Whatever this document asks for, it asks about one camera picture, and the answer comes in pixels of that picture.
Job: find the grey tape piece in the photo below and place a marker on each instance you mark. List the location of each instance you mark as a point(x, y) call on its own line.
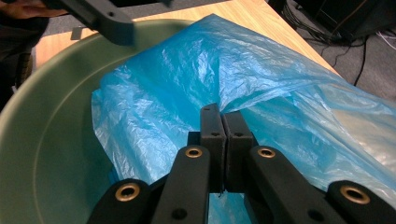
point(77, 33)

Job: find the green plastic bin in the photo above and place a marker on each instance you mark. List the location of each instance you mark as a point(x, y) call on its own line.
point(46, 140)

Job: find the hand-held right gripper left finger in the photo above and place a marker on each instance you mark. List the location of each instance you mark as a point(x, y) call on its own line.
point(213, 140)

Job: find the blue plastic bag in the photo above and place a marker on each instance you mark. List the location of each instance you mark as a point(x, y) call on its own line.
point(193, 68)

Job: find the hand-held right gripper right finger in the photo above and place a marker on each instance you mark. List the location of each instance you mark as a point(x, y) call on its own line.
point(238, 149)

